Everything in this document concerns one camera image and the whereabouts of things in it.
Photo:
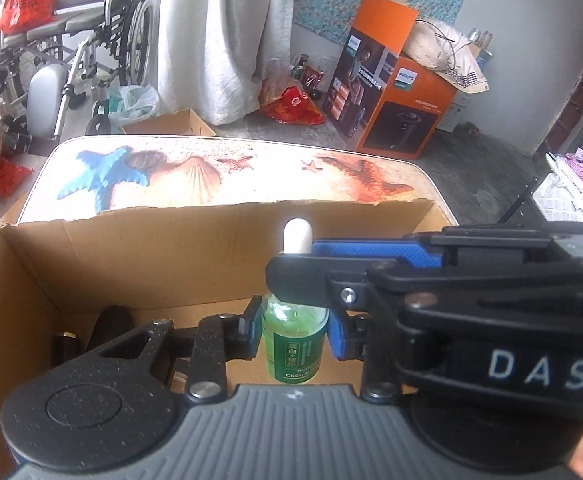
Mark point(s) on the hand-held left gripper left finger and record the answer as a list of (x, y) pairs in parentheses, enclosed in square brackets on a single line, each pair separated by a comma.
[(257, 327)]

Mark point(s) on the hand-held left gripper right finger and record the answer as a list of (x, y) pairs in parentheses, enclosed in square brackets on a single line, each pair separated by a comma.
[(340, 340)]

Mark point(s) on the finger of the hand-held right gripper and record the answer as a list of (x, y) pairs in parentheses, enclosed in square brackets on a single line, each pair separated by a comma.
[(306, 280), (371, 250)]

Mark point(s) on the green dropper bottle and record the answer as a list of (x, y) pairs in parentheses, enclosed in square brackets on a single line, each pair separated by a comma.
[(296, 345)]

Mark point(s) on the large cardboard box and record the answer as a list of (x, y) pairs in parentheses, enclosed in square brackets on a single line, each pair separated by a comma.
[(146, 260)]

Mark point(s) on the orange appliance box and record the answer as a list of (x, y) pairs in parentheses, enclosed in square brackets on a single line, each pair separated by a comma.
[(406, 120)]

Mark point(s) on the black oval object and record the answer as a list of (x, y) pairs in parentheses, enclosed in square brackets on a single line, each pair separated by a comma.
[(113, 322)]

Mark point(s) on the white appliance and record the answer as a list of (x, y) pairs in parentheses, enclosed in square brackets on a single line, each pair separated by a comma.
[(454, 112)]

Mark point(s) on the red snack bag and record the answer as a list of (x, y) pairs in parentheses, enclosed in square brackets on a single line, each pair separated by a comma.
[(291, 105)]

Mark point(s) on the purple white cloth pile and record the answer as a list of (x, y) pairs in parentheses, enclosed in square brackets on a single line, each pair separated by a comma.
[(576, 185)]

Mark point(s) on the group of floor bottles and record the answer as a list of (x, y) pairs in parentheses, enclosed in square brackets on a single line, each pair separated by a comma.
[(311, 75)]

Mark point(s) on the black gold-banded tube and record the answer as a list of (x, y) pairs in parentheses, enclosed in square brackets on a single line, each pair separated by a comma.
[(63, 350)]

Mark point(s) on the small cardboard box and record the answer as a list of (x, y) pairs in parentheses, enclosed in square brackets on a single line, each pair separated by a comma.
[(181, 122)]

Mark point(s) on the beige sun hat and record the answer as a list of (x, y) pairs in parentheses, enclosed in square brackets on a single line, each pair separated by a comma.
[(436, 45)]

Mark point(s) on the blue white carton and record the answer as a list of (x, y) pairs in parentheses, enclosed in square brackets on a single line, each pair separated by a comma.
[(481, 56)]

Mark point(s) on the small clear bottle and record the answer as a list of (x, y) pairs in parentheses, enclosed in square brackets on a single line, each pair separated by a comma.
[(474, 36), (486, 37)]

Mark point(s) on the clear green plastic bag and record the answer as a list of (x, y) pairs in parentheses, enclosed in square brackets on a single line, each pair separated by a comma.
[(134, 102)]

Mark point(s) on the black round floor object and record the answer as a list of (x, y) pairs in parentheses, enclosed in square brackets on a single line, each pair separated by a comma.
[(99, 121)]

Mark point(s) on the grey curtain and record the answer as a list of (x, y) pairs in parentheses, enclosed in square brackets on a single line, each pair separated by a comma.
[(211, 35)]

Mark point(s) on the grey wheelchair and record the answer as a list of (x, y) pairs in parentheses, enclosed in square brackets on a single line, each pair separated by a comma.
[(121, 25)]

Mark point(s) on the brown wooden door frame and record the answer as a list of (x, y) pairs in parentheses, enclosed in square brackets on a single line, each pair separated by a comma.
[(581, 100)]

